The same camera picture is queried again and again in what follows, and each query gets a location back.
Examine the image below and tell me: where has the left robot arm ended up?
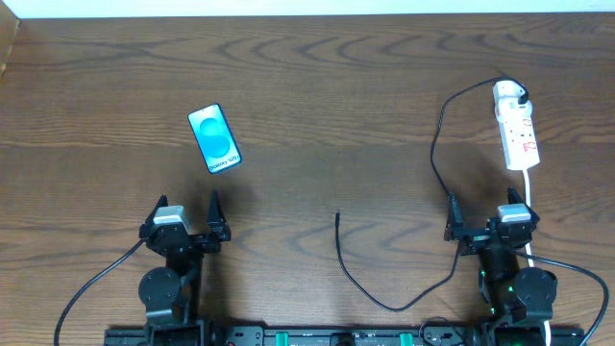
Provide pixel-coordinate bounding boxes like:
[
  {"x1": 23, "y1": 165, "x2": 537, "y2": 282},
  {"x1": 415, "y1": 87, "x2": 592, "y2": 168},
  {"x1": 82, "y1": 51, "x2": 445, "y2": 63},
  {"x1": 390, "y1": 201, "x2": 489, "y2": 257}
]
[{"x1": 138, "y1": 191, "x2": 232, "y2": 346}]

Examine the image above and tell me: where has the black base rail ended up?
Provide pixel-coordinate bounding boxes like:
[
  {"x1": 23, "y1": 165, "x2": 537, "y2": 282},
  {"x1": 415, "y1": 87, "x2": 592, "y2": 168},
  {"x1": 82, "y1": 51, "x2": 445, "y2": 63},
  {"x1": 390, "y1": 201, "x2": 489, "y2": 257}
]
[{"x1": 104, "y1": 324, "x2": 586, "y2": 346}]

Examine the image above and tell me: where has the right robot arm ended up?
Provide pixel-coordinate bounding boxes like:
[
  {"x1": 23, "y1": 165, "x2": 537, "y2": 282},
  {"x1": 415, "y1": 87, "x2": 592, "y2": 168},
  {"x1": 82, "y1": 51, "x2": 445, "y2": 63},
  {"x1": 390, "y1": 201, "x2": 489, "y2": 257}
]
[{"x1": 444, "y1": 187, "x2": 557, "y2": 345}]

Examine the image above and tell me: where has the black USB charging cable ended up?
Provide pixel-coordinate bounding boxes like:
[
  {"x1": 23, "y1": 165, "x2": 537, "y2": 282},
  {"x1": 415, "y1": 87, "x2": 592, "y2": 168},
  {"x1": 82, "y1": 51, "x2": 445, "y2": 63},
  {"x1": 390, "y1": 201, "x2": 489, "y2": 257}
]
[{"x1": 334, "y1": 76, "x2": 530, "y2": 313}]

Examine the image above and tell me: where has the white charger plug adapter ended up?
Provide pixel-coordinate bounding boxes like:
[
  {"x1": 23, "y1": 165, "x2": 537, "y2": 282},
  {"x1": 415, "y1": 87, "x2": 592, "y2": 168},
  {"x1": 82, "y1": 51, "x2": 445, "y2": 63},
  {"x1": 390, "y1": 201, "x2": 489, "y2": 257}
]
[{"x1": 494, "y1": 93, "x2": 532, "y2": 123}]

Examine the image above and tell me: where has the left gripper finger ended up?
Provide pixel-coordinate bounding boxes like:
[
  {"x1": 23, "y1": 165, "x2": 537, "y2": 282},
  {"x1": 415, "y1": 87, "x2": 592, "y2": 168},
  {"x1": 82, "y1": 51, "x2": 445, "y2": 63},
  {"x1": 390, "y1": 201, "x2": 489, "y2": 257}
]
[
  {"x1": 207, "y1": 190, "x2": 227, "y2": 231},
  {"x1": 152, "y1": 195, "x2": 168, "y2": 216}
]

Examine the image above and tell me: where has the blue Galaxy smartphone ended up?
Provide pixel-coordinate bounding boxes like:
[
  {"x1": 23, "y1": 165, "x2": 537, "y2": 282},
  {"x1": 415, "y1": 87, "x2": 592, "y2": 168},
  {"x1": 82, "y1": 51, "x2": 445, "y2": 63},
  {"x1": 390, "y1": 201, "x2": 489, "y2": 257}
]
[{"x1": 187, "y1": 103, "x2": 242, "y2": 174}]

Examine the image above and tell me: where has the white power strip cord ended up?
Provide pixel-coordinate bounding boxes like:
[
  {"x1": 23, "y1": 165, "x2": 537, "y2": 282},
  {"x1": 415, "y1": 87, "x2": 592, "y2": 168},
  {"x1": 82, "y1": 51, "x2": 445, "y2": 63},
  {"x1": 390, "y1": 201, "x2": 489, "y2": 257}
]
[{"x1": 521, "y1": 168, "x2": 553, "y2": 346}]

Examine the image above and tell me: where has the white power strip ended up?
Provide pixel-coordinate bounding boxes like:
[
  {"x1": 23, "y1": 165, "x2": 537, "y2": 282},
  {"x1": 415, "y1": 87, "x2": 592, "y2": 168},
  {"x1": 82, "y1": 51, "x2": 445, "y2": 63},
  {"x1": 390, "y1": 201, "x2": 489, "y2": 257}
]
[{"x1": 493, "y1": 80, "x2": 540, "y2": 171}]

